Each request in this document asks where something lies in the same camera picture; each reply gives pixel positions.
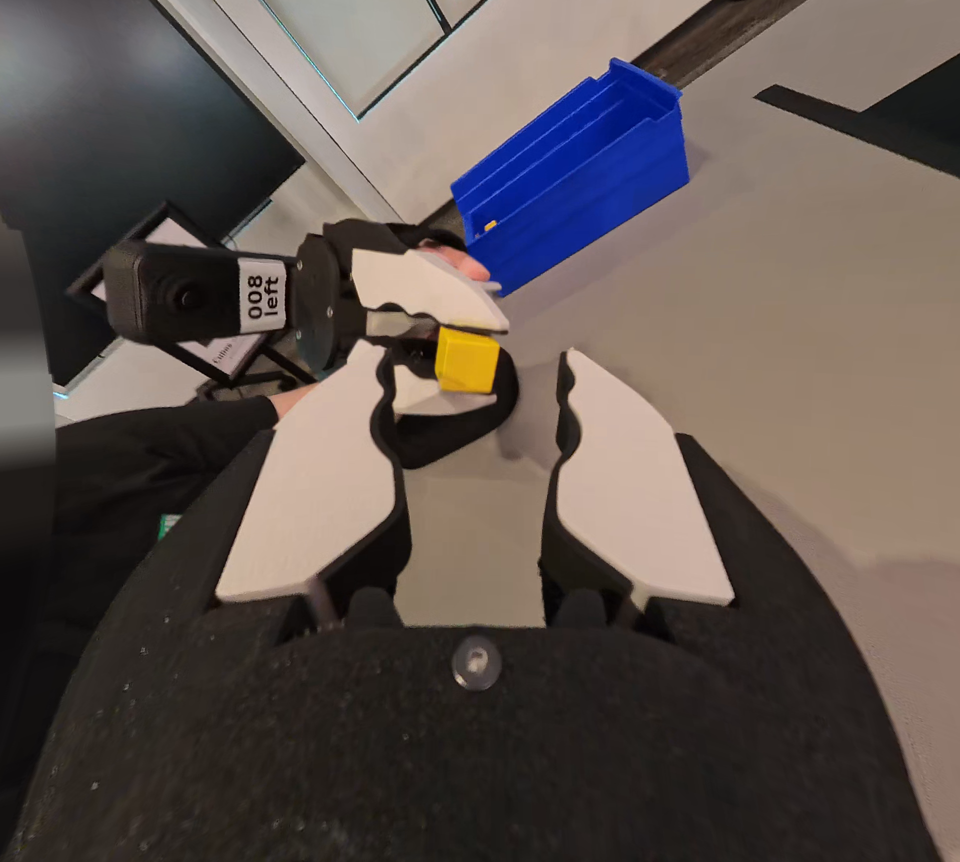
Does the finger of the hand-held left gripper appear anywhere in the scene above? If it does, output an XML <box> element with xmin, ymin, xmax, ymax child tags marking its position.
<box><xmin>351</xmin><ymin>247</ymin><xmax>513</xmax><ymax>336</ymax></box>
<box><xmin>396</xmin><ymin>361</ymin><xmax>498</xmax><ymax>421</ymax></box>

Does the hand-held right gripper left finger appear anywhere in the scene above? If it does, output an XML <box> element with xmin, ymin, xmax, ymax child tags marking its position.
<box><xmin>216</xmin><ymin>345</ymin><xmax>412</xmax><ymax>627</ymax></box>

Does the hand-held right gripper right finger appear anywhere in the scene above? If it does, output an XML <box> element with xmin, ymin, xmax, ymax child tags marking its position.
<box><xmin>541</xmin><ymin>348</ymin><xmax>736</xmax><ymax>627</ymax></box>

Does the blue plastic bin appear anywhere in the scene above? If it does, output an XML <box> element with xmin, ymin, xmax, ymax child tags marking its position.
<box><xmin>450</xmin><ymin>57</ymin><xmax>691</xmax><ymax>298</ymax></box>

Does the person's left forearm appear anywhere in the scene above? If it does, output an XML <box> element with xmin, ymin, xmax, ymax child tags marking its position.
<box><xmin>56</xmin><ymin>382</ymin><xmax>316</xmax><ymax>563</ymax></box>

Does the person's left hand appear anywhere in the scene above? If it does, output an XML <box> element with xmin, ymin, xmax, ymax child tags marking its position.
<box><xmin>416</xmin><ymin>240</ymin><xmax>492</xmax><ymax>284</ymax></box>

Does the black monitor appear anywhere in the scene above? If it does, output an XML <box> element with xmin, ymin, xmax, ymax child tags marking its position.
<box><xmin>0</xmin><ymin>0</ymin><xmax>307</xmax><ymax>391</ymax></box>

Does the person's black clothing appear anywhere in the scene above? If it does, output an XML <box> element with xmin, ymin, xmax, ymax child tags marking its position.
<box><xmin>0</xmin><ymin>487</ymin><xmax>196</xmax><ymax>803</ymax></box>

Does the black desk cover flap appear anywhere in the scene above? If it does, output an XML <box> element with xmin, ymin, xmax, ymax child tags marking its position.
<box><xmin>862</xmin><ymin>52</ymin><xmax>960</xmax><ymax>166</ymax></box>

